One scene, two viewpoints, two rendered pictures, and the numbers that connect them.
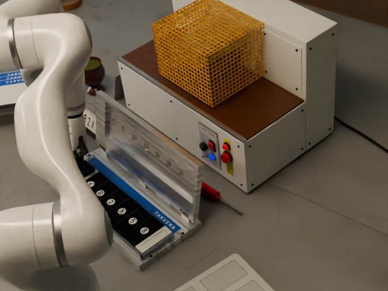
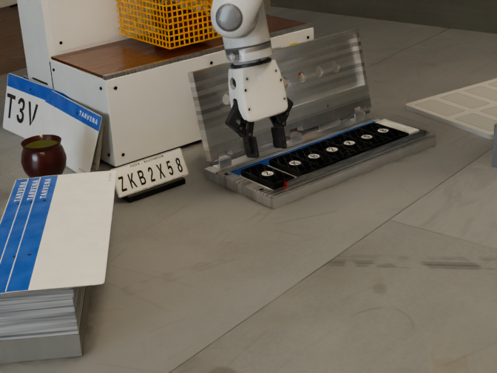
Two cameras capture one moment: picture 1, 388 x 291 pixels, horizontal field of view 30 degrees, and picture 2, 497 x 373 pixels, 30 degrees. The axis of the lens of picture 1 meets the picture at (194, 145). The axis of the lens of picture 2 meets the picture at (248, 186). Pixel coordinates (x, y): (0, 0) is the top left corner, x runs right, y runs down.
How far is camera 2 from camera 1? 2.62 m
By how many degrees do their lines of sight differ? 76
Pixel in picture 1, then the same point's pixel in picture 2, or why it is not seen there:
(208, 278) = (441, 112)
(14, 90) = (75, 188)
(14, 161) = (206, 240)
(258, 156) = not seen: hidden behind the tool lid
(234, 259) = (414, 104)
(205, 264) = (418, 118)
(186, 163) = (338, 46)
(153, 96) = (177, 85)
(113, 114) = (223, 86)
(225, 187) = not seen: hidden behind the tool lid
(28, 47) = not seen: outside the picture
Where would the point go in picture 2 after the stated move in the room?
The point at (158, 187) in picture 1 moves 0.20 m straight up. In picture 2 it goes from (322, 113) to (319, 18)
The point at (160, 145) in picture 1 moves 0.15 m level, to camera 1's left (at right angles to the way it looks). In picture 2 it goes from (302, 58) to (310, 79)
